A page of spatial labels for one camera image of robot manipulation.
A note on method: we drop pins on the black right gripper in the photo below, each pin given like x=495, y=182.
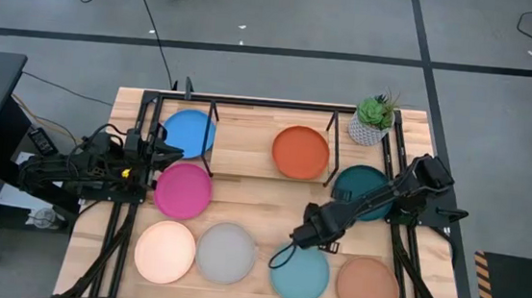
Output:
x=329, y=222

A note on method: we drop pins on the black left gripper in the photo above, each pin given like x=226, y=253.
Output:
x=138, y=150

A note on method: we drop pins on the blue plate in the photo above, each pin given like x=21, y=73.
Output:
x=190, y=130

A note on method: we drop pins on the magenta plate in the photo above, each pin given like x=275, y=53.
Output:
x=182, y=191

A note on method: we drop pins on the dark teal plate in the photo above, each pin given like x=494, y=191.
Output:
x=360, y=181

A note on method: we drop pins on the grey plate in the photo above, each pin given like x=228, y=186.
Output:
x=226, y=252

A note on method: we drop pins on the peach plate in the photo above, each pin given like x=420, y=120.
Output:
x=165, y=252

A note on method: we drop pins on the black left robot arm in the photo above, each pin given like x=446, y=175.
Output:
x=76, y=166

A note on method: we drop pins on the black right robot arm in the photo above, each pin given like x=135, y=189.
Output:
x=388, y=191

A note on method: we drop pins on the wooden shelf with black legs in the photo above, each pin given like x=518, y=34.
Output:
x=241, y=152

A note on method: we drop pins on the light teal plate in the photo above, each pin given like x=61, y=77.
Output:
x=300, y=277

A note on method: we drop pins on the terracotta plate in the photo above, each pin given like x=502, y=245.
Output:
x=367, y=289

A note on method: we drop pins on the orange plate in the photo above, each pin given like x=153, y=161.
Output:
x=300, y=152

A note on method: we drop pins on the potted succulent in white pot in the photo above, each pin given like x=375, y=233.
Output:
x=366, y=131

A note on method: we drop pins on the black power adapter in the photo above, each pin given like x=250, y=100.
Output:
x=42, y=141

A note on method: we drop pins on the white paper sheet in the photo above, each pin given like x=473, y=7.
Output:
x=13, y=197

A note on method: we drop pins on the black aluminium table frame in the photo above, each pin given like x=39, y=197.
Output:
x=274, y=104

